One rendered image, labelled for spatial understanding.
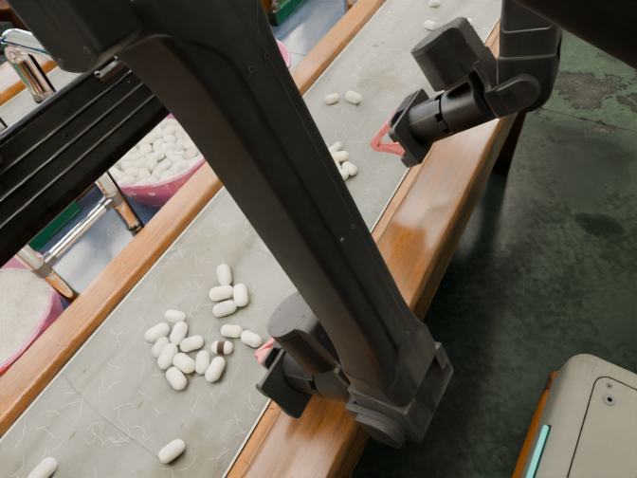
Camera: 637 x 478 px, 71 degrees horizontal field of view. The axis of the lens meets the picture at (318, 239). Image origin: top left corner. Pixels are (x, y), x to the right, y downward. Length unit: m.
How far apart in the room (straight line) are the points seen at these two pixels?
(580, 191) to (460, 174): 1.19
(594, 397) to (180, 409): 0.89
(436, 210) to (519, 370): 0.83
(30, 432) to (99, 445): 0.10
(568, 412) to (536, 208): 0.88
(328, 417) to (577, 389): 0.74
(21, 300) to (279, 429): 0.50
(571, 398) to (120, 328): 0.95
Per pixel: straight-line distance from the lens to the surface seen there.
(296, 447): 0.59
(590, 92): 2.46
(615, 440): 1.20
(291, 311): 0.42
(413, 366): 0.36
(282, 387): 0.52
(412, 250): 0.71
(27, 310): 0.88
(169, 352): 0.69
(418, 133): 0.64
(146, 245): 0.81
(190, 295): 0.75
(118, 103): 0.51
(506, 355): 1.51
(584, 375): 1.23
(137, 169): 0.98
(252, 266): 0.74
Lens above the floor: 1.34
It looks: 53 degrees down
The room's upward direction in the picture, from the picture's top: 10 degrees counter-clockwise
